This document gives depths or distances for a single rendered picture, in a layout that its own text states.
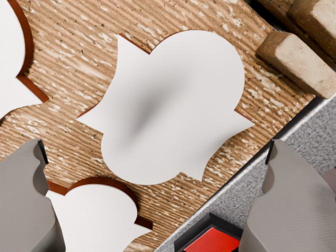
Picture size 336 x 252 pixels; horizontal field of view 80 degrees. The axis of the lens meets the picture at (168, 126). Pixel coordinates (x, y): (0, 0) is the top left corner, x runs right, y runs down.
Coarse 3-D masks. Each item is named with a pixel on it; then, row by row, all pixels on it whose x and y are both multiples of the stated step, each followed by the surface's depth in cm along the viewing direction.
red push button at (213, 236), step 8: (208, 232) 26; (216, 232) 26; (200, 240) 27; (208, 240) 27; (216, 240) 27; (224, 240) 27; (232, 240) 27; (192, 248) 27; (200, 248) 28; (208, 248) 28; (216, 248) 28; (224, 248) 28; (232, 248) 28
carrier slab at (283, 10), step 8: (264, 0) 14; (272, 0) 13; (280, 0) 13; (288, 0) 14; (272, 8) 14; (280, 8) 14; (288, 8) 14; (280, 16) 14; (288, 16) 14; (288, 24) 15; (296, 24) 14; (296, 32) 15; (304, 32) 14; (304, 40) 15; (312, 40) 15; (312, 48) 16; (320, 48) 15; (320, 56) 16; (328, 56) 15; (328, 64) 17
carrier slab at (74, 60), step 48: (48, 0) 13; (96, 0) 13; (144, 0) 13; (192, 0) 13; (240, 0) 13; (48, 48) 14; (96, 48) 15; (144, 48) 15; (240, 48) 15; (48, 96) 16; (96, 96) 16; (288, 96) 17; (0, 144) 18; (48, 144) 18; (96, 144) 18; (240, 144) 19; (144, 192) 21; (192, 192) 22; (144, 240) 25
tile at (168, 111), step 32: (192, 32) 13; (128, 64) 14; (160, 64) 14; (192, 64) 14; (224, 64) 14; (128, 96) 15; (160, 96) 15; (192, 96) 15; (224, 96) 15; (96, 128) 16; (128, 128) 16; (160, 128) 16; (192, 128) 17; (224, 128) 17; (128, 160) 18; (160, 160) 18; (192, 160) 18
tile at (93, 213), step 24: (48, 192) 19; (72, 192) 20; (96, 192) 20; (120, 192) 20; (72, 216) 21; (96, 216) 21; (120, 216) 21; (72, 240) 23; (96, 240) 23; (120, 240) 23
